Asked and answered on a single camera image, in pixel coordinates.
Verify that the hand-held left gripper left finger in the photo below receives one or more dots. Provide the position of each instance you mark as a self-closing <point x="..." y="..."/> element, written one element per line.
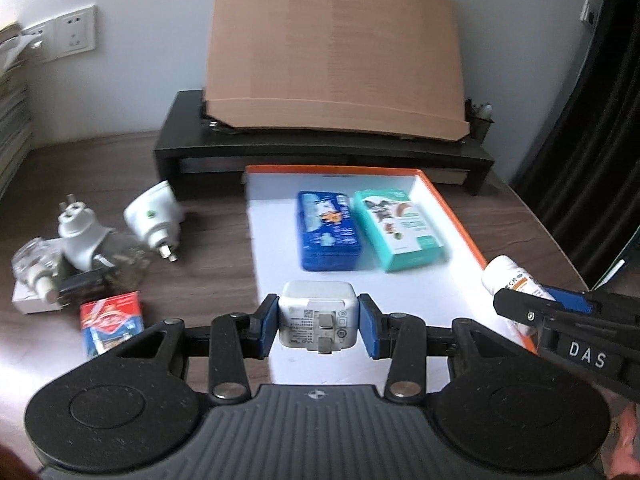
<point x="269" y="327"/>

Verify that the brown cardboard sheet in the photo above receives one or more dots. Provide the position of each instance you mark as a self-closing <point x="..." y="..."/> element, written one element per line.
<point x="335" y="45"/>

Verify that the white plug-in vaporiser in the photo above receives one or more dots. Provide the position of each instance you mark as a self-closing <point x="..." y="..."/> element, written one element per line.
<point x="80" y="235"/>

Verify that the white tube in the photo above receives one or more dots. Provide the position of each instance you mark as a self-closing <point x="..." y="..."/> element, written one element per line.
<point x="505" y="272"/>

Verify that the black monitor stand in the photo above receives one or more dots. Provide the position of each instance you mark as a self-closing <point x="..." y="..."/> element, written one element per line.
<point x="190" y="125"/>

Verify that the red and blue small box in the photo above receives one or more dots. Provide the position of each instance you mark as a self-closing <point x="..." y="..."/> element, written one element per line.
<point x="112" y="325"/>

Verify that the dark curtain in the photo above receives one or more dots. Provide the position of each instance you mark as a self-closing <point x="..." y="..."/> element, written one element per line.
<point x="590" y="110"/>

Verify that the small white box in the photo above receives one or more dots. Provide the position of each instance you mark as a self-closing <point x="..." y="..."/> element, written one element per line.
<point x="27" y="302"/>

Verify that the white round plug adapter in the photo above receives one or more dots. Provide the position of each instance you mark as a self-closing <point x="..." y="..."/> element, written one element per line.
<point x="150" y="215"/>

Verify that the orange rimmed white tray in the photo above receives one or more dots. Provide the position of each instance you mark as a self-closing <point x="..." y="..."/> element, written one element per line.
<point x="280" y="240"/>

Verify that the stack of papers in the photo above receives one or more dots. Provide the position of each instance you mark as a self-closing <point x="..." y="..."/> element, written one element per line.
<point x="12" y="110"/>

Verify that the person's right hand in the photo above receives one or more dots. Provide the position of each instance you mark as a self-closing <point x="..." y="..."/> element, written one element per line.
<point x="627" y="440"/>

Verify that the white wall socket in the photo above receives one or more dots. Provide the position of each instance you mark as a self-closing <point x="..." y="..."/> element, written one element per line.
<point x="39" y="42"/>
<point x="74" y="30"/>

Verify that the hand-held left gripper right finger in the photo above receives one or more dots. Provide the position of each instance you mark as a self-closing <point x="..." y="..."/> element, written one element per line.
<point x="372" y="330"/>

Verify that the black mesh pen holder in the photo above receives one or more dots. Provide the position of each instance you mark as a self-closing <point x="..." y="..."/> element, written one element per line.
<point x="481" y="130"/>

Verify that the pale flat book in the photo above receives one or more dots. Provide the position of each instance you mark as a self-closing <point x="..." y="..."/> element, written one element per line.
<point x="450" y="176"/>

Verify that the white wall switch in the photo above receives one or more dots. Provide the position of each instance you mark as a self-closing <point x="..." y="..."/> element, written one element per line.
<point x="589" y="14"/>

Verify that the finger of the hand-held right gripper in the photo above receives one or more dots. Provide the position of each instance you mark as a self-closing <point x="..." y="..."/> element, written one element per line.
<point x="520" y="310"/>
<point x="575" y="302"/>

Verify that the blue packet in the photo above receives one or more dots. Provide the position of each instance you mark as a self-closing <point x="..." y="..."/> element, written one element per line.
<point x="327" y="230"/>

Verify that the black charger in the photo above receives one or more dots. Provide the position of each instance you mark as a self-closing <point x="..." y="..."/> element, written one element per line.
<point x="82" y="285"/>

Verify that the teal cardboard box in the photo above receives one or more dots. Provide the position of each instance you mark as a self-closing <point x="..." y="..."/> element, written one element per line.
<point x="400" y="230"/>

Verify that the white square charger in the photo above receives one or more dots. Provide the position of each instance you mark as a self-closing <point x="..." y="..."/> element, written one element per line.
<point x="310" y="310"/>

